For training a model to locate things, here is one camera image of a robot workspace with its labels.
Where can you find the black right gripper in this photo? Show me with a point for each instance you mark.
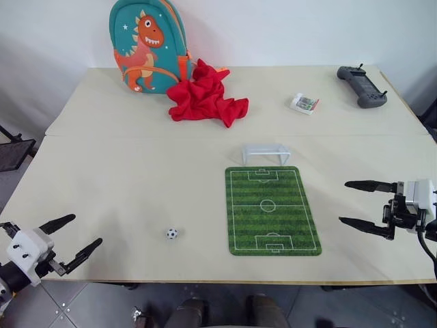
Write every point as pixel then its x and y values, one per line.
pixel 404 217

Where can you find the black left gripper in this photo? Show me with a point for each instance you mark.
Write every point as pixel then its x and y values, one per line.
pixel 51 263

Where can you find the green soccer field mat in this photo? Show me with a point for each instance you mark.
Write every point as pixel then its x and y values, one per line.
pixel 269 210

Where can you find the small soccer ball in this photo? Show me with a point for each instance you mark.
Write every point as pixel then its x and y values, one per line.
pixel 172 234

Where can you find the white miniature goal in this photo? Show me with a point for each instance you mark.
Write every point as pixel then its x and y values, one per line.
pixel 265 152

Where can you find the black metal stand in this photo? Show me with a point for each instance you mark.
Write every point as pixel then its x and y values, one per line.
pixel 15 153

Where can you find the grey handheld remote controller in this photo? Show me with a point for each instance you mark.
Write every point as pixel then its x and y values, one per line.
pixel 362 87

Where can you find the small white battery pack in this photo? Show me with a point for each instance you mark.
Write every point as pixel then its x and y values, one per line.
pixel 304 104

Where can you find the red crumpled cloth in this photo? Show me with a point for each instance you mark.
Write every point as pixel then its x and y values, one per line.
pixel 201 99

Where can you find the teal dinosaur backpack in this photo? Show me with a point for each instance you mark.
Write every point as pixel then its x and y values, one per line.
pixel 150 41

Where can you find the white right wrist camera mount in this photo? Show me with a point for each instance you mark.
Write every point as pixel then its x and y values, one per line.
pixel 421 193

